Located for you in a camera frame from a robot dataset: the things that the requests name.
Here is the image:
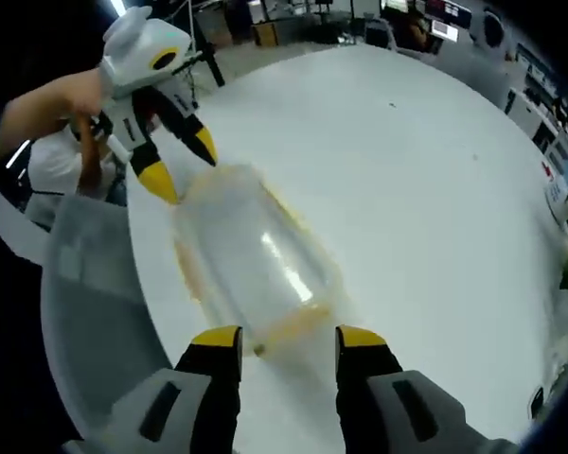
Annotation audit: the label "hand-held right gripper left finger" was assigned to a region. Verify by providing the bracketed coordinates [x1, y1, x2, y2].
[59, 324, 244, 454]

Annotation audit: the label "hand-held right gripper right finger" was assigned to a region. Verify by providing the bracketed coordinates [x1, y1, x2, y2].
[334, 323, 522, 454]

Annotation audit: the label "clear container with yellow buckle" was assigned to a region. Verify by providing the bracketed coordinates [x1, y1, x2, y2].
[169, 162, 347, 358]

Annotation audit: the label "black stand legs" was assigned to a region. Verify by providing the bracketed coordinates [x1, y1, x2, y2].
[192, 0, 227, 89]

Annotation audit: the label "person's torso in white shirt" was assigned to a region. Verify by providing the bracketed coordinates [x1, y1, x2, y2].
[25, 123, 128, 226]

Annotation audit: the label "cardboard box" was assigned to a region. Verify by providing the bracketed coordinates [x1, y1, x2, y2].
[252, 20, 281, 49]

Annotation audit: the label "grey chair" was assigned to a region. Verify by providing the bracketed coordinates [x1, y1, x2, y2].
[39, 194, 184, 429]

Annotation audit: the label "small dark phone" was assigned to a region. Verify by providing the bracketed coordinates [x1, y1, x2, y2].
[528, 385, 546, 421]

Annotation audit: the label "white printed card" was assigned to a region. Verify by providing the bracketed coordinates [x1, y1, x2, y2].
[541, 162, 568, 229]

